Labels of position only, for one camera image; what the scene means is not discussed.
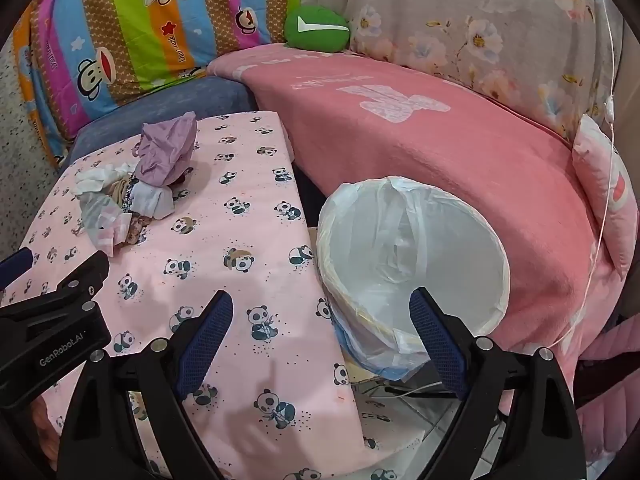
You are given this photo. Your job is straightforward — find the colourful monkey print pillow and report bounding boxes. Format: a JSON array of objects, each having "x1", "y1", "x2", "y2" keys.
[{"x1": 12, "y1": 0, "x2": 306, "y2": 166}]

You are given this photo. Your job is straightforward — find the light pink cloth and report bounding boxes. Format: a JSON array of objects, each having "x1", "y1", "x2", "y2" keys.
[{"x1": 95, "y1": 212, "x2": 132, "y2": 257}]

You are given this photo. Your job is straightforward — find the waste bin with white liner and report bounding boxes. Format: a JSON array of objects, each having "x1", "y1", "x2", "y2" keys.
[{"x1": 317, "y1": 176, "x2": 511, "y2": 381}]

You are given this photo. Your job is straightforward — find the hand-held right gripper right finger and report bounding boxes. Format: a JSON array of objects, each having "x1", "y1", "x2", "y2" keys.
[{"x1": 407, "y1": 287, "x2": 588, "y2": 480}]

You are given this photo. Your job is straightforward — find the blue-grey sofa cushion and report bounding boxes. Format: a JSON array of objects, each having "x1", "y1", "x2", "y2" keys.
[{"x1": 67, "y1": 76, "x2": 258, "y2": 171}]

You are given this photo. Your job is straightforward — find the pink quilted fabric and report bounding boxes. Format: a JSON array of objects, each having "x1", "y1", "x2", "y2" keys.
[{"x1": 575, "y1": 320, "x2": 640, "y2": 461}]

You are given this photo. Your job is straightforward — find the pink panda print cloth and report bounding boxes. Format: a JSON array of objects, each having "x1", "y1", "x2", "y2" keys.
[{"x1": 0, "y1": 110, "x2": 396, "y2": 480}]

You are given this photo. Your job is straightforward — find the small pink pillow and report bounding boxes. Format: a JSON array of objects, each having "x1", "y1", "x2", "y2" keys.
[{"x1": 572, "y1": 114, "x2": 638, "y2": 281}]

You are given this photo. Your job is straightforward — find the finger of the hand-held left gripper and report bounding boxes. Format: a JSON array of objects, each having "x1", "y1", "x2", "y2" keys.
[
  {"x1": 52, "y1": 250, "x2": 111, "y2": 307},
  {"x1": 0, "y1": 248, "x2": 35, "y2": 292}
]

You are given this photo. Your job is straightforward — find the pink fleece blanket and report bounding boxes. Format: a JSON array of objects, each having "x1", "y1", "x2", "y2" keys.
[{"x1": 206, "y1": 42, "x2": 626, "y2": 351}]

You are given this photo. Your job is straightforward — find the beige cloth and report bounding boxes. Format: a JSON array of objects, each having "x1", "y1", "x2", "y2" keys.
[{"x1": 111, "y1": 177, "x2": 138, "y2": 213}]

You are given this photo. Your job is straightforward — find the green round cushion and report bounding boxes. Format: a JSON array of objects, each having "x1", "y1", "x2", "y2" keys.
[{"x1": 284, "y1": 5, "x2": 352, "y2": 54}]

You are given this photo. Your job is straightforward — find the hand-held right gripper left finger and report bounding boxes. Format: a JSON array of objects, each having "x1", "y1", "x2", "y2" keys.
[{"x1": 57, "y1": 290, "x2": 236, "y2": 480}]

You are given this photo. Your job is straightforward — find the thin white cable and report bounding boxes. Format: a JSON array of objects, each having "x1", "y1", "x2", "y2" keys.
[{"x1": 542, "y1": 0, "x2": 621, "y2": 348}]

